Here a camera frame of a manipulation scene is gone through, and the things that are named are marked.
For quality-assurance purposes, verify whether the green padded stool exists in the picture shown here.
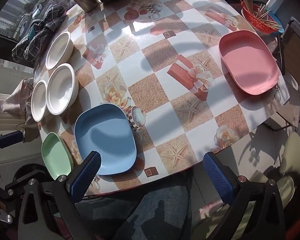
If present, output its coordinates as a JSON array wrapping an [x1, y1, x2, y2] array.
[[197, 132, 300, 240]]

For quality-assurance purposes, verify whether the blue rectangular plate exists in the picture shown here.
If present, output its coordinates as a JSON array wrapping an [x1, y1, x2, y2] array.
[[74, 103, 137, 176]]

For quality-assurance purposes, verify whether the plaid dark cloth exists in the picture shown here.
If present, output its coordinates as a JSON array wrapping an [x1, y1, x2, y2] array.
[[12, 4, 66, 62]]

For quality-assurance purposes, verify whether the folding chair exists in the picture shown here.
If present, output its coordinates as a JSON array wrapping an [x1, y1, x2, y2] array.
[[275, 16, 300, 132]]

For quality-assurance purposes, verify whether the beige cloth bag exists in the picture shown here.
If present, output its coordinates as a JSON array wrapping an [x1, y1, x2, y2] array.
[[1, 77, 39, 142]]

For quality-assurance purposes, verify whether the white bowl small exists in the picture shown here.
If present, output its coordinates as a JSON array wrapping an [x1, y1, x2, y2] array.
[[31, 80, 49, 122]]

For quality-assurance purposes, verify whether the patterned tablecloth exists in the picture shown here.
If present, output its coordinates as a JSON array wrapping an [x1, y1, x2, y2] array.
[[39, 0, 289, 196]]

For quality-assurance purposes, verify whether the green small plate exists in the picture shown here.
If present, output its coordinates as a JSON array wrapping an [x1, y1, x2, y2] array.
[[42, 132, 74, 180]]

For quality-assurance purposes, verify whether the pink rectangular plate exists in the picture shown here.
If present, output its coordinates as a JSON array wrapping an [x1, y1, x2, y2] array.
[[218, 30, 280, 95]]

